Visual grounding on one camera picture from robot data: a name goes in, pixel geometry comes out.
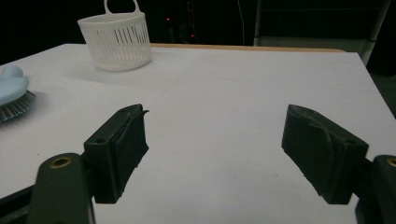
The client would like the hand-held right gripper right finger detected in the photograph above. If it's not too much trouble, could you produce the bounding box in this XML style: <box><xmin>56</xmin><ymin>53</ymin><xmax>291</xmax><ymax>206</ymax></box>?
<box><xmin>281</xmin><ymin>104</ymin><xmax>370</xmax><ymax>205</ymax></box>

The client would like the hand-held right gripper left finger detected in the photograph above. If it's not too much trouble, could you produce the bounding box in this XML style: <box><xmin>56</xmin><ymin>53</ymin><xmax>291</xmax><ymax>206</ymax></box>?
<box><xmin>83</xmin><ymin>104</ymin><xmax>150</xmax><ymax>204</ymax></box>

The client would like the white plastic slotted basket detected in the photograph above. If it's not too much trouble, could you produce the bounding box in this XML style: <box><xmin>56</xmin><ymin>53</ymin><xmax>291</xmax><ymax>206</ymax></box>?
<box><xmin>77</xmin><ymin>0</ymin><xmax>153</xmax><ymax>73</ymax></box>

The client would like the light blue hairbrush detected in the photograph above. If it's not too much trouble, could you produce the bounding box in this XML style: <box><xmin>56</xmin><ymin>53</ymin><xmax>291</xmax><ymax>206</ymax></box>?
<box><xmin>0</xmin><ymin>64</ymin><xmax>37</xmax><ymax>122</ymax></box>

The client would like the white sheet table cover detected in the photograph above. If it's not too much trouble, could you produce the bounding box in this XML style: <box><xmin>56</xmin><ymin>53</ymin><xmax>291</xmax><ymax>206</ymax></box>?
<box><xmin>0</xmin><ymin>43</ymin><xmax>396</xmax><ymax>224</ymax></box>

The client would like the white metal desk frame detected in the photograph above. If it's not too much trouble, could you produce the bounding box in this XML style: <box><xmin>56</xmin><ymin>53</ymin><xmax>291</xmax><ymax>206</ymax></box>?
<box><xmin>253</xmin><ymin>0</ymin><xmax>392</xmax><ymax>66</ymax></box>

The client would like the thin white hanging cable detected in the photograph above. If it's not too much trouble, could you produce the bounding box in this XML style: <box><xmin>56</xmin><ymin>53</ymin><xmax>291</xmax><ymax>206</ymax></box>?
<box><xmin>237</xmin><ymin>0</ymin><xmax>246</xmax><ymax>45</ymax></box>

